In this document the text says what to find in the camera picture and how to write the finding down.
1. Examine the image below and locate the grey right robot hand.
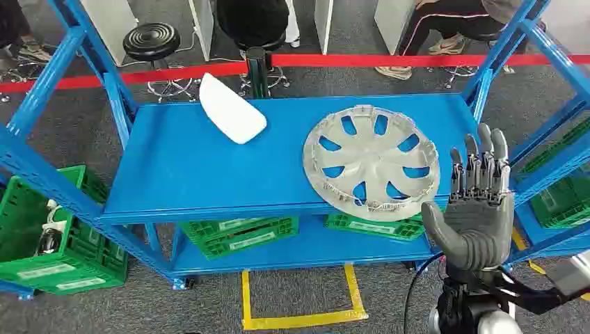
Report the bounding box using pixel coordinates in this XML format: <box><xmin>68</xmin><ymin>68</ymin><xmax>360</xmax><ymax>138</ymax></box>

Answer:
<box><xmin>420</xmin><ymin>122</ymin><xmax>516</xmax><ymax>273</ymax></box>

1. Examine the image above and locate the silver wheel hubcap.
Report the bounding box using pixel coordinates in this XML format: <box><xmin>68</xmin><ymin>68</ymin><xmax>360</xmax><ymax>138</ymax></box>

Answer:
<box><xmin>302</xmin><ymin>104</ymin><xmax>441</xmax><ymax>223</ymax></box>

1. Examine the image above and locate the yellow floor tape strip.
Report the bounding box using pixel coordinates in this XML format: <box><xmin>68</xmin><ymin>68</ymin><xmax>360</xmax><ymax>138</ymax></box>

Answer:
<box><xmin>510</xmin><ymin>228</ymin><xmax>590</xmax><ymax>303</ymax></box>

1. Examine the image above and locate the chrome base stool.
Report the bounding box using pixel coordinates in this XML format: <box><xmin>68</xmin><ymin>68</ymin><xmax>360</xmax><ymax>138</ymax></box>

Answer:
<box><xmin>426</xmin><ymin>28</ymin><xmax>517</xmax><ymax>90</ymax></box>

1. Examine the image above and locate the red barrier tape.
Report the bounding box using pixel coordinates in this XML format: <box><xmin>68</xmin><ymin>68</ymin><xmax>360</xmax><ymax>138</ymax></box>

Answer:
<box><xmin>0</xmin><ymin>53</ymin><xmax>590</xmax><ymax>95</ymax></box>

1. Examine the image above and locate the person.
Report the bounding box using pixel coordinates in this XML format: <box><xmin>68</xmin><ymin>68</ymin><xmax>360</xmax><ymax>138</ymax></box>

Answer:
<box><xmin>374</xmin><ymin>0</ymin><xmax>548</xmax><ymax>82</ymax></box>
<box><xmin>0</xmin><ymin>0</ymin><xmax>52</xmax><ymax>65</ymax></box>

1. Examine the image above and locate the white partition panel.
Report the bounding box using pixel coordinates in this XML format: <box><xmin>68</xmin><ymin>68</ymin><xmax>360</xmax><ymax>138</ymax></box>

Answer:
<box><xmin>80</xmin><ymin>0</ymin><xmax>140</xmax><ymax>67</ymax></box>
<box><xmin>314</xmin><ymin>0</ymin><xmax>335</xmax><ymax>56</ymax></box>
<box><xmin>187</xmin><ymin>0</ymin><xmax>216</xmax><ymax>62</ymax></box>
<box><xmin>374</xmin><ymin>0</ymin><xmax>417</xmax><ymax>56</ymax></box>

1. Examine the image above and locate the white plastic cover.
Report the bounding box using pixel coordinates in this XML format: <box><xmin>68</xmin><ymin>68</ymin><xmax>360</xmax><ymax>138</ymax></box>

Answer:
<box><xmin>198</xmin><ymin>72</ymin><xmax>269</xmax><ymax>145</ymax></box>

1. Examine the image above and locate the blue metal shelf rack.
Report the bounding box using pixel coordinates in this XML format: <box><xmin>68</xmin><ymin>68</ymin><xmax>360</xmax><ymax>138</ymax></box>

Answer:
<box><xmin>0</xmin><ymin>0</ymin><xmax>590</xmax><ymax>301</ymax></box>

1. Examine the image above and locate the black swivel chair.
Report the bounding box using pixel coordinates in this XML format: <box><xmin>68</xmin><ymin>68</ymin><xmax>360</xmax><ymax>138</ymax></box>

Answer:
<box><xmin>215</xmin><ymin>0</ymin><xmax>292</xmax><ymax>98</ymax></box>

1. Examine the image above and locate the black round stool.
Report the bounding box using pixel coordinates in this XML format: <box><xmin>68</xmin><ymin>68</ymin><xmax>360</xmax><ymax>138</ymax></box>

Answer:
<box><xmin>122</xmin><ymin>22</ymin><xmax>196</xmax><ymax>103</ymax></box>

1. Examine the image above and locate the white car part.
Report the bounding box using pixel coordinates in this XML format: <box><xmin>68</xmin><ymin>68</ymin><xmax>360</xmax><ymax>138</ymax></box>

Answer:
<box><xmin>35</xmin><ymin>199</ymin><xmax>69</xmax><ymax>257</ymax></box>

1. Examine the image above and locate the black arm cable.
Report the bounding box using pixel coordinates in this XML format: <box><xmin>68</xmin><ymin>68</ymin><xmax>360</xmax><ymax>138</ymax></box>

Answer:
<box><xmin>402</xmin><ymin>252</ymin><xmax>445</xmax><ymax>334</ymax></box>

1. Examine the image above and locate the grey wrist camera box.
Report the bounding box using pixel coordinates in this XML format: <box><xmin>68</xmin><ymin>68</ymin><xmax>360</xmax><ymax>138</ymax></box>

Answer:
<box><xmin>549</xmin><ymin>250</ymin><xmax>590</xmax><ymax>300</ymax></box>

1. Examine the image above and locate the black barrier post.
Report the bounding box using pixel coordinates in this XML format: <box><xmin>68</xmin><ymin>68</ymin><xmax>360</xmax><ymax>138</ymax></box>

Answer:
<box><xmin>245</xmin><ymin>46</ymin><xmax>273</xmax><ymax>99</ymax></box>

